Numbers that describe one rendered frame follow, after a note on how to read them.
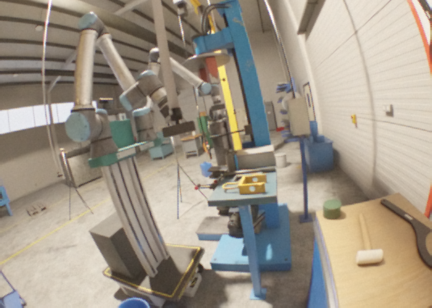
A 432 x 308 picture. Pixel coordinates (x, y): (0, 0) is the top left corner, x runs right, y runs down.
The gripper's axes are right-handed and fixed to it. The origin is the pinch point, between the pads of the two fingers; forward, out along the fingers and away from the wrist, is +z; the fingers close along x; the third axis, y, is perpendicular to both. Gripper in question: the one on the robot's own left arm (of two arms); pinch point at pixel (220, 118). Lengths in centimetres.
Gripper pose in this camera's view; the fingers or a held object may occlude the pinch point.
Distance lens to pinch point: 178.1
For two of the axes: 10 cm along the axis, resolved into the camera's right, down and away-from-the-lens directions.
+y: -0.9, -1.3, 9.9
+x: -9.7, 2.2, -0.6
